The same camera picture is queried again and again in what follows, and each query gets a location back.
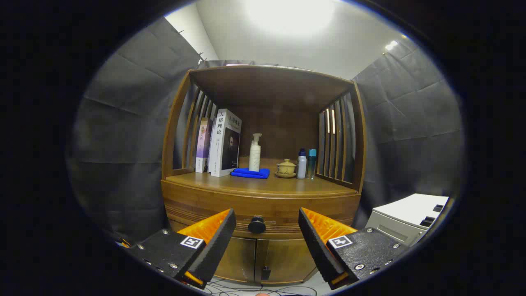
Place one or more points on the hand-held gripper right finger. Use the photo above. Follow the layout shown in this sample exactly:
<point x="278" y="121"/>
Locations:
<point x="318" y="246"/>

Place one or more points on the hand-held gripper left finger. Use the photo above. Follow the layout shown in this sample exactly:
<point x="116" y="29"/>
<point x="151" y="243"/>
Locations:
<point x="215" y="246"/>

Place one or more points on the wooden drawer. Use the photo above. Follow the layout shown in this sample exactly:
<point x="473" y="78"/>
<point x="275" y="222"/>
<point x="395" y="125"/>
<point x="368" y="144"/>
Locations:
<point x="213" y="205"/>

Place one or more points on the black drawer knob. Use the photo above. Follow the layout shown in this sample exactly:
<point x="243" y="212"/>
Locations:
<point x="257" y="225"/>

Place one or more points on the wooden countertop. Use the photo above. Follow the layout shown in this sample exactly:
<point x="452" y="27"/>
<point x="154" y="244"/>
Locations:
<point x="254" y="185"/>

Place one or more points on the wooden cabinet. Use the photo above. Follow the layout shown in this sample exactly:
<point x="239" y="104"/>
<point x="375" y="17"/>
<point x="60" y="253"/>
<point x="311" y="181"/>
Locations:
<point x="267" y="86"/>

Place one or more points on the blue folded cloth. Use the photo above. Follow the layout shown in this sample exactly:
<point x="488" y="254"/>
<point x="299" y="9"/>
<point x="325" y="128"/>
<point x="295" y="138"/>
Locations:
<point x="248" y="173"/>

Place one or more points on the white bottle blue cap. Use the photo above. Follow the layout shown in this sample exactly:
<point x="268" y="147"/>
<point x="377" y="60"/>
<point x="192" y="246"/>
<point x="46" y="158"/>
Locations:
<point x="301" y="166"/>

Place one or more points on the teal clear bottle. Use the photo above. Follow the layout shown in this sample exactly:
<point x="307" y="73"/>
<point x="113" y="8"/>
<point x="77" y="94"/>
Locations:
<point x="312" y="164"/>

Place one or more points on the yellow lidded teacup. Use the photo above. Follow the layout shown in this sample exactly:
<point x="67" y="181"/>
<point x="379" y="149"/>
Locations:
<point x="285" y="168"/>

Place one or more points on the white pump bottle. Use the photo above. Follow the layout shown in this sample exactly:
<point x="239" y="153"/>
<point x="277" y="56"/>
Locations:
<point x="254" y="158"/>

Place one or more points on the white grey machine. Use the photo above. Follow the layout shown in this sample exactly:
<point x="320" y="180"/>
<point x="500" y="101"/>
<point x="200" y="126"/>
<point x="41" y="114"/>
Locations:
<point x="411" y="207"/>

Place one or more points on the white portrait book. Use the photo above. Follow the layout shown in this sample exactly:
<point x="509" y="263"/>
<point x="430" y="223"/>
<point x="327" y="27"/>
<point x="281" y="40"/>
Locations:
<point x="224" y="144"/>

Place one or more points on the purple book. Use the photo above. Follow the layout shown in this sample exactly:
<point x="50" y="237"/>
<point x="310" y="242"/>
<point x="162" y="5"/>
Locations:
<point x="203" y="144"/>

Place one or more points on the small ceiling light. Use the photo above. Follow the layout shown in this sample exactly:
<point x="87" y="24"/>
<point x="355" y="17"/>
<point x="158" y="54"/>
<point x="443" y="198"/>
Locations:
<point x="391" y="45"/>

